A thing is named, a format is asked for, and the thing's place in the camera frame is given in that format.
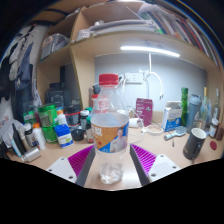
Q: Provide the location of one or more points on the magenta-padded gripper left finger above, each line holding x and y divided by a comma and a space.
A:
80, 161

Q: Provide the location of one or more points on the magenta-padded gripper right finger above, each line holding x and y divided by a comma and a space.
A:
145, 160

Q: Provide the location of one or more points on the clear red-capped drink bottle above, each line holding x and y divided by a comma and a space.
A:
110, 133

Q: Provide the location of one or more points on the blue-lidded white bottle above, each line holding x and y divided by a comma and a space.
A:
64, 136

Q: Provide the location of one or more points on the light blue hairbrush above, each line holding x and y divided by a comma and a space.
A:
176, 132

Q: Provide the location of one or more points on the orange-capped white bottle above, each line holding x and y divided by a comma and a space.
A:
39, 136

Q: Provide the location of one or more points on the magenta box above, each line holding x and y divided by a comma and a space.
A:
144, 111

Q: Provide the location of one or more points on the silver can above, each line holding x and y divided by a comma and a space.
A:
31, 155

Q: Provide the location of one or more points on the blue and white carton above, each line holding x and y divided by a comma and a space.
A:
172, 116

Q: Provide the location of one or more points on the black mug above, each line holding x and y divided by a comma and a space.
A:
194, 144

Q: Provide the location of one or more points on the green plastic container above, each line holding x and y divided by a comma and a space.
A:
47, 115

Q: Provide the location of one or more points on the red and white can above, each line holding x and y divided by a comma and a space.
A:
93, 100

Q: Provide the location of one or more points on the green bottle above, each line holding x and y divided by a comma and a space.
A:
184, 105

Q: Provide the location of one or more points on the white-lidded brown jar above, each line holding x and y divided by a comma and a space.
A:
213, 127

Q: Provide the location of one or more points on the yellow-capped blue liquid bottle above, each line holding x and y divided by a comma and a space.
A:
205, 108

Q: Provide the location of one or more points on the dark hanging clothes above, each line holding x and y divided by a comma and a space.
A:
21, 76

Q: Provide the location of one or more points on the white light bar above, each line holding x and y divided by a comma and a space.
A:
150, 50

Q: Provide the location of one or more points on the wooden shelf unit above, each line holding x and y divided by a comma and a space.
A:
100, 43

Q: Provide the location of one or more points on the white wall socket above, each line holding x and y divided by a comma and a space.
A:
133, 78

